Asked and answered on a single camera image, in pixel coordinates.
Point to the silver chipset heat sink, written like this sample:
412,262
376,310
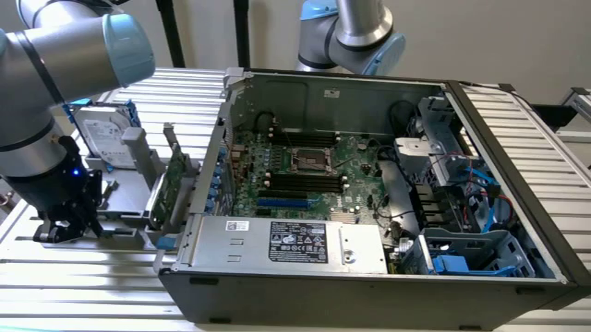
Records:
344,218

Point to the grey fan shroud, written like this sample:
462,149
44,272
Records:
412,150

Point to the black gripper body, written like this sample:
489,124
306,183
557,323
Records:
48,192

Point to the black expansion slot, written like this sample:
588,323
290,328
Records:
282,194

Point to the green motherboard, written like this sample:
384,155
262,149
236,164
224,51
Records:
300,180

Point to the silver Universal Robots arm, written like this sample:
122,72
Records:
69,45

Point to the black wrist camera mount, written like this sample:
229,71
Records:
73,159

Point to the white barcode sticker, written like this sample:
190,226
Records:
237,225

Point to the black box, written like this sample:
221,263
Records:
551,117

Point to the silver power supply unit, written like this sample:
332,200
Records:
258,249

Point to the aluminium frame profile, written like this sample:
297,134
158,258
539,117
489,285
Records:
576,107

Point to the CPU socket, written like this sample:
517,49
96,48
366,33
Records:
305,159

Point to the black stand pole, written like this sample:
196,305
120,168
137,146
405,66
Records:
170,31
240,31

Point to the metal drive cage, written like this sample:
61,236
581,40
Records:
437,138

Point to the blue expansion slot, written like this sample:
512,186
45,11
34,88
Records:
282,204

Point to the hard disk in blue carrier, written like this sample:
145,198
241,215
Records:
105,138

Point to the blue drive cage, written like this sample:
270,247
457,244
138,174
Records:
465,254

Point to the green graphics card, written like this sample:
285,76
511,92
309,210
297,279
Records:
170,186

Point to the black open PC case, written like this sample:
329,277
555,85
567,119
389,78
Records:
369,297

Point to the black RAM slot bank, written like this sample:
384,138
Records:
304,137
305,181

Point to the black power supply label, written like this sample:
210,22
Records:
297,246

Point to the grey parts rack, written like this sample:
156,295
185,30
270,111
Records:
124,204

